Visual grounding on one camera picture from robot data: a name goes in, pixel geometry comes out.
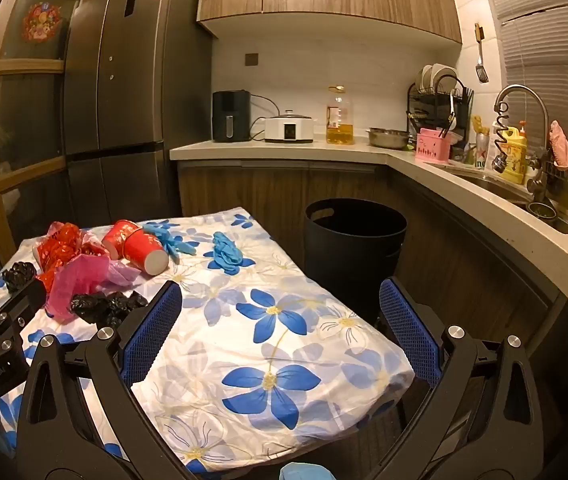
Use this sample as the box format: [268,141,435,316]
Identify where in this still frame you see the blue disposable glove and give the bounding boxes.
[141,222,200,263]
[204,232,256,276]

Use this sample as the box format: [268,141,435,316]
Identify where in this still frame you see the wooden kitchen counter cabinet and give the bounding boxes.
[170,137,568,361]

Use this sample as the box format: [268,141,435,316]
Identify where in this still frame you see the window blinds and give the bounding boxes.
[479,0,568,191]

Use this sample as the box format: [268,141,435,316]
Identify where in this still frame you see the pink cloth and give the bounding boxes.
[549,120,568,171]

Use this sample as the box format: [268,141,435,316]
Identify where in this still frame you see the steel kitchen faucet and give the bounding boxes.
[494,84,560,211]

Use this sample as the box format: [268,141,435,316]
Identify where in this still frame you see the drink can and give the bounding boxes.
[474,132,495,168]

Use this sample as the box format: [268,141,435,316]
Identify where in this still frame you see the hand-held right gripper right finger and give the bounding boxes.
[364,276,547,480]

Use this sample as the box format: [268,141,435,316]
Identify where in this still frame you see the blue floral blanket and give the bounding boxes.
[0,205,415,478]

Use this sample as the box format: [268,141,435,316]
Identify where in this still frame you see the patterned red paper cup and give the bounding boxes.
[101,220,143,261]

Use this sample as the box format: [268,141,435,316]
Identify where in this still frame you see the dark steel refrigerator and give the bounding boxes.
[61,0,213,233]

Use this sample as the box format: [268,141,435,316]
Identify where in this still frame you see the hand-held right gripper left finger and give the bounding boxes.
[15,280,200,480]

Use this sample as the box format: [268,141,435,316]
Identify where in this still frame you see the person's right hand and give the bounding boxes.
[279,461,332,480]

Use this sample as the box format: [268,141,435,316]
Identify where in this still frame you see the cooking oil bottle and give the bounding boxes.
[325,86,354,146]

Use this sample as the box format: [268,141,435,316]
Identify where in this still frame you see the hanging metal spatula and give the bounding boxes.
[474,22,490,83]

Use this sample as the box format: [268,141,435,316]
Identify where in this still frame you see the white electric cooker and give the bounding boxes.
[264,109,315,144]

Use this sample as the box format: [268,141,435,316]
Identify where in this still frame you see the pink utensil holder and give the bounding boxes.
[415,127,452,163]

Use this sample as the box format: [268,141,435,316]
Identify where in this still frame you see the black power cable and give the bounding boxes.
[250,94,282,141]

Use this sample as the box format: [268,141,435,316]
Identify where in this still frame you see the purple rubber glove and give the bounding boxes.
[46,255,142,321]

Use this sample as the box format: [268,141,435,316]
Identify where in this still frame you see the yellow detergent bottle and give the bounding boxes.
[494,121,528,185]

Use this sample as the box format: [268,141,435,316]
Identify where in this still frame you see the steel kitchen sink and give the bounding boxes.
[444,160,568,236]

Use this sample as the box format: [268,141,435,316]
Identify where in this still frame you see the black trash bin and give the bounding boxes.
[304,198,408,328]

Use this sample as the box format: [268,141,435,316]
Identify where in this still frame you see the red plastic bag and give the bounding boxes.
[31,222,112,293]

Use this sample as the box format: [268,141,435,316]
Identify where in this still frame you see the black air fryer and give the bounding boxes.
[212,90,252,143]

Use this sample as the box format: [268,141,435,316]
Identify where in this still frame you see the black plastic bag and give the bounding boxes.
[70,291,150,325]
[3,261,37,293]

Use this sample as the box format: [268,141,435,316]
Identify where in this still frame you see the wooden glass door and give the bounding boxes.
[0,0,115,266]

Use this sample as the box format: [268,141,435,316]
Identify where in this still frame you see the steel bowl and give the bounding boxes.
[367,127,411,149]

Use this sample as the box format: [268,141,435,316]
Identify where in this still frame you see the black dish rack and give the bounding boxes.
[406,63,475,153]

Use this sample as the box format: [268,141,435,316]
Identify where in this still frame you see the red round door decoration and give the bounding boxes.
[21,2,65,41]

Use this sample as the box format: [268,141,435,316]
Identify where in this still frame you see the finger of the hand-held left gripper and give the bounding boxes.
[0,277,48,334]

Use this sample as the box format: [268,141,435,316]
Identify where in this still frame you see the plain red paper cup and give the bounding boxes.
[123,229,170,276]

